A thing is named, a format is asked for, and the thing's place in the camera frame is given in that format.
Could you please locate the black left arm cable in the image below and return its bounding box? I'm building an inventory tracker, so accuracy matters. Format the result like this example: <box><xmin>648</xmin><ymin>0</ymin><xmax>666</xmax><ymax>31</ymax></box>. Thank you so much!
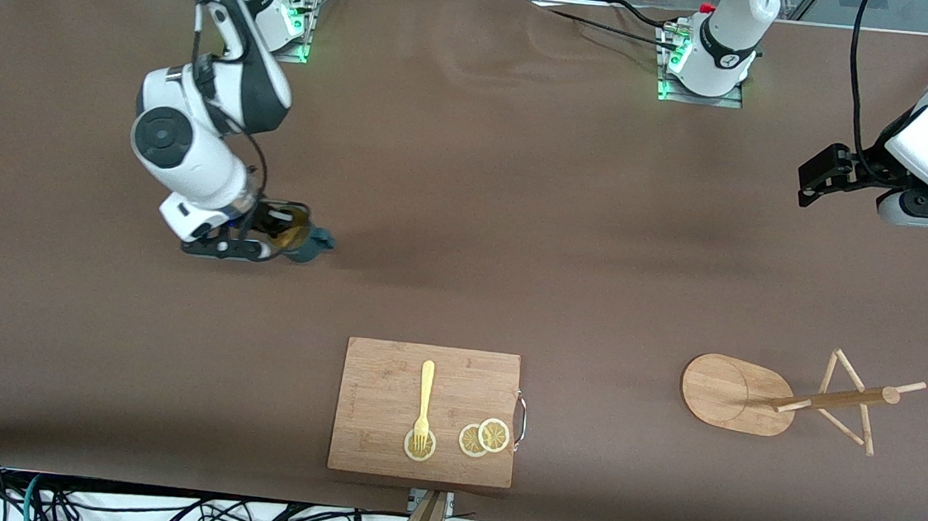
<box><xmin>840</xmin><ymin>0</ymin><xmax>901</xmax><ymax>177</ymax></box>

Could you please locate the small metal bracket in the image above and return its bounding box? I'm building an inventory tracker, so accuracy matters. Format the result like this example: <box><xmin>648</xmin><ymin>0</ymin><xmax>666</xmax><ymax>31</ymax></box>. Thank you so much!
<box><xmin>407</xmin><ymin>488</ymin><xmax>456</xmax><ymax>517</ymax></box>

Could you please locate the wooden cutting board metal handle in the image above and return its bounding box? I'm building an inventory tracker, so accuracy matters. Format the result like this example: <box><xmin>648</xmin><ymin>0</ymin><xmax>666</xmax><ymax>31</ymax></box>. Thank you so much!
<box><xmin>326</xmin><ymin>335</ymin><xmax>533</xmax><ymax>490</ymax></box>

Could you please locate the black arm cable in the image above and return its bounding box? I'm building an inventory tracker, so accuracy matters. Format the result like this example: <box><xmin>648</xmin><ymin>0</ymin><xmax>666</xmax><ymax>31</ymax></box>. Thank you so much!
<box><xmin>178</xmin><ymin>0</ymin><xmax>283</xmax><ymax>201</ymax></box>
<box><xmin>840</xmin><ymin>0</ymin><xmax>901</xmax><ymax>177</ymax></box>

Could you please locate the lemon slice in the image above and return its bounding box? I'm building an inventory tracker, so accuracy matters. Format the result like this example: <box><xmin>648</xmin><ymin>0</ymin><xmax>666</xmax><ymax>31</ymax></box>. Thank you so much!
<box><xmin>457</xmin><ymin>423</ymin><xmax>491</xmax><ymax>460</ymax></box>
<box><xmin>403</xmin><ymin>428</ymin><xmax>438</xmax><ymax>463</ymax></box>
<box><xmin>476</xmin><ymin>417</ymin><xmax>512</xmax><ymax>454</ymax></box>

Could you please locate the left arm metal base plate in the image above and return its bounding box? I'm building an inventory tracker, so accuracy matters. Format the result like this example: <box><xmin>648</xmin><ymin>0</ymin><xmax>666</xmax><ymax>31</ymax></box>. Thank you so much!
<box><xmin>656</xmin><ymin>23</ymin><xmax>750</xmax><ymax>111</ymax></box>

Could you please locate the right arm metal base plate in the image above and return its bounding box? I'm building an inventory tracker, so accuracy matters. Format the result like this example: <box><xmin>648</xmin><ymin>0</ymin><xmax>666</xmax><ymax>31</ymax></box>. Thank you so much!
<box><xmin>268</xmin><ymin>0</ymin><xmax>323</xmax><ymax>66</ymax></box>

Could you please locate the short black table cable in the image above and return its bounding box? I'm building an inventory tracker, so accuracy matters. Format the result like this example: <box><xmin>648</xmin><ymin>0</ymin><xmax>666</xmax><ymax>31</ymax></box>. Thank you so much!
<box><xmin>611</xmin><ymin>0</ymin><xmax>684</xmax><ymax>35</ymax></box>

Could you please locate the teal floor cable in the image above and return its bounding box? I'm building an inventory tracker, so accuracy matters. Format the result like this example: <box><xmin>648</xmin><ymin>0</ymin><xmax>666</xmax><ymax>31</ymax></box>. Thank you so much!
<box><xmin>20</xmin><ymin>472</ymin><xmax>46</xmax><ymax>521</ymax></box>

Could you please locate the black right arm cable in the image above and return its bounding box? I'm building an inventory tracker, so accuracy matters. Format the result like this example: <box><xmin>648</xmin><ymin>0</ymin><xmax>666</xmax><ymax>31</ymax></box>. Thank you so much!
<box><xmin>178</xmin><ymin>0</ymin><xmax>283</xmax><ymax>201</ymax></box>

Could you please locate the brown table mat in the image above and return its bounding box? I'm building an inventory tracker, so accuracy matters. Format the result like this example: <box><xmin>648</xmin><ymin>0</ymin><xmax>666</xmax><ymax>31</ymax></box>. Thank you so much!
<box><xmin>0</xmin><ymin>0</ymin><xmax>928</xmax><ymax>521</ymax></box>

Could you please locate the long black table cable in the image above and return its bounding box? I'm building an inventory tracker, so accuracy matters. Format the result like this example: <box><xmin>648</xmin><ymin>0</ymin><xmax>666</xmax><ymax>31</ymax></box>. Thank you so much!
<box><xmin>527</xmin><ymin>0</ymin><xmax>684</xmax><ymax>51</ymax></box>

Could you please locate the teal mug yellow inside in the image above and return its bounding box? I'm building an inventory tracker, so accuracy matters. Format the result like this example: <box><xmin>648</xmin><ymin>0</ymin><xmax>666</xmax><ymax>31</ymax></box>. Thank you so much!
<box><xmin>268</xmin><ymin>204</ymin><xmax>339</xmax><ymax>268</ymax></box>

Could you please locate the yellow plastic fork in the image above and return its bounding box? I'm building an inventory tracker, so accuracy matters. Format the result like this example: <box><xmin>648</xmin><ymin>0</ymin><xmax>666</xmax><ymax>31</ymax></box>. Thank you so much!
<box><xmin>412</xmin><ymin>360</ymin><xmax>438</xmax><ymax>451</ymax></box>

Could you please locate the wooden mug rack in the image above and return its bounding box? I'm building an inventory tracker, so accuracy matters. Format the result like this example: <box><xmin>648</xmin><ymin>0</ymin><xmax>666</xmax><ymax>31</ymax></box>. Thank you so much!
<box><xmin>677</xmin><ymin>336</ymin><xmax>928</xmax><ymax>462</ymax></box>

